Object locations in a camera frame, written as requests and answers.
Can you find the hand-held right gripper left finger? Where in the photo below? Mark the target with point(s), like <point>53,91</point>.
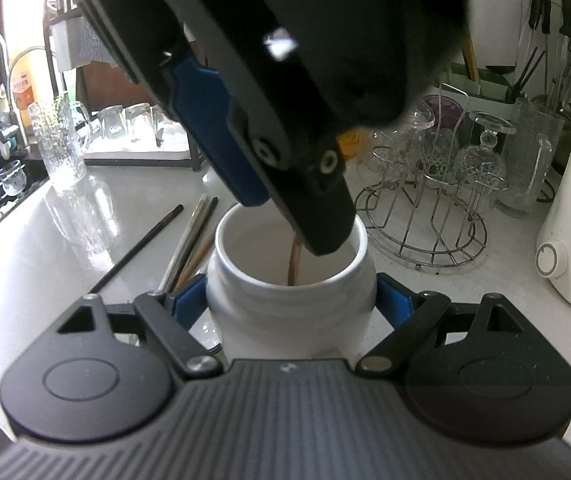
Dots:
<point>189,305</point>

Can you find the small patterned glass cup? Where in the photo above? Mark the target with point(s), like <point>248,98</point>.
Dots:
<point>11,177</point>

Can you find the black metal dish rack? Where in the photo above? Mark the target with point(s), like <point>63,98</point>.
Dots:
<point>198,162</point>

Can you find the white drip tray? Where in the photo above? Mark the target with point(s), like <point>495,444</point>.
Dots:
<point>135,152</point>

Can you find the textured glass mug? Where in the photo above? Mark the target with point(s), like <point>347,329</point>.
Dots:
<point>60,145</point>

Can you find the silver curved tap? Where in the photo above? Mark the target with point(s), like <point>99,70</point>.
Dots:
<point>27,51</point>

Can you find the row of hanging kitchen tools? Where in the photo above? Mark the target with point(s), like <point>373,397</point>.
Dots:
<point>565,10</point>

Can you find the clear drinking glass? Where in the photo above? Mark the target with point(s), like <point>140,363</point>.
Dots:
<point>139,122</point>
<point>163,125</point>
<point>112,122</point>

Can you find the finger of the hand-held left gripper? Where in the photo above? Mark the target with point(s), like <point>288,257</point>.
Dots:
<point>310,200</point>
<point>210,120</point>

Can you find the wooden cutting board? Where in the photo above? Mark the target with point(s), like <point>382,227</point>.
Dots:
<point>100,85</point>

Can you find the white ribbed dishcloth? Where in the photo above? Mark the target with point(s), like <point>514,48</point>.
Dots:
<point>85,45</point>

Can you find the crystal goblet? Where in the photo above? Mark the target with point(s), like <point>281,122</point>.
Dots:
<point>480,175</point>

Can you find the yellow bottle red label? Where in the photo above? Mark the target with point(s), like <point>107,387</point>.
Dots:
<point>25,90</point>

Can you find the black chopstick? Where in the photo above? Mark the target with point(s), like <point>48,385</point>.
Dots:
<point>135,249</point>

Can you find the purple lid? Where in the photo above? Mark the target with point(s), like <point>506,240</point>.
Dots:
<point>448,107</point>

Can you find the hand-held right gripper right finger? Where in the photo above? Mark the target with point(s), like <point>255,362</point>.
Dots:
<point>393,305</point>

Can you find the white ceramic jar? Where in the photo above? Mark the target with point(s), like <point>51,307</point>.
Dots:
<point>285,330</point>

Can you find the tall textured glass pitcher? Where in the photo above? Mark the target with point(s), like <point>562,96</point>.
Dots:
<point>525,160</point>

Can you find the clear glass cup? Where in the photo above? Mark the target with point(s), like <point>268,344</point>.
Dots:
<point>433,150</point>

